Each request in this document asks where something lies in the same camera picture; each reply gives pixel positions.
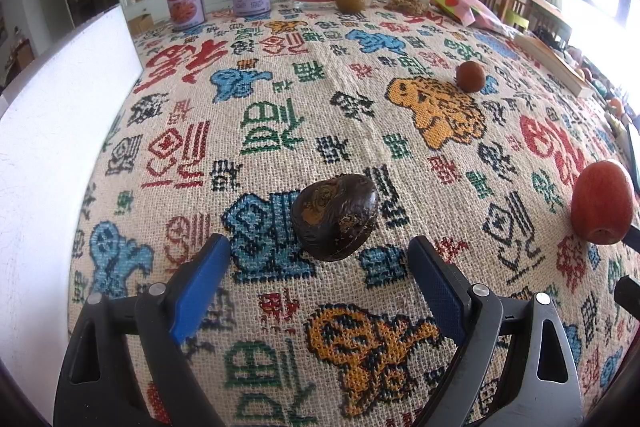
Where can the red apple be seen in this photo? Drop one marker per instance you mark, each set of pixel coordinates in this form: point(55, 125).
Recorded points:
point(602, 202)

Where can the printed woven tablecloth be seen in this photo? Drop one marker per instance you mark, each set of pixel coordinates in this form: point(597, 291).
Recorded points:
point(310, 117)

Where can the dark wrinkled passion fruit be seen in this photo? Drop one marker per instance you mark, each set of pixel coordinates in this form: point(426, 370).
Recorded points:
point(334, 217)

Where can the green-brown kiwi fruit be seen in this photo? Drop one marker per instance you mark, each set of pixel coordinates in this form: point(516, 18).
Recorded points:
point(349, 0)

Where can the pink snack bag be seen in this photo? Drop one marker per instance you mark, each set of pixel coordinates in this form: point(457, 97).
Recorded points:
point(465, 7)

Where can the smooth brown passion fruit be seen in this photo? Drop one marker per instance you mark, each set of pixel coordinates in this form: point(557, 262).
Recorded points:
point(470, 77)

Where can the white board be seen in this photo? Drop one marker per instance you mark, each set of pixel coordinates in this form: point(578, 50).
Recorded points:
point(50, 157)

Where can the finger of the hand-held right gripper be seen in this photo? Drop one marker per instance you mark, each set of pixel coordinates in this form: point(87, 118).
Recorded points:
point(635, 237)
point(629, 291)

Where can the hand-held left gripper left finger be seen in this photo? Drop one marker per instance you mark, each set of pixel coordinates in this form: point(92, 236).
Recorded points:
point(200, 287)

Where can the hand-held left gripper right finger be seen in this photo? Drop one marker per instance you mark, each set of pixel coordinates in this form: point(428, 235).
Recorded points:
point(440, 292)

